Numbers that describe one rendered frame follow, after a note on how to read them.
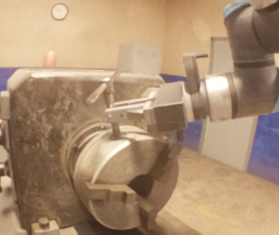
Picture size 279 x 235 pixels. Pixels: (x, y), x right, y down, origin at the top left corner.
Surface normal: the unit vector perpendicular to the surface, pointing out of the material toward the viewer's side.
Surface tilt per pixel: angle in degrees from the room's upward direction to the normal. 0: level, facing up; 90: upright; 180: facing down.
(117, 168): 90
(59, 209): 90
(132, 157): 90
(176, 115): 104
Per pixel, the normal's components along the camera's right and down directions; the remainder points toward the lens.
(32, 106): 0.57, 0.22
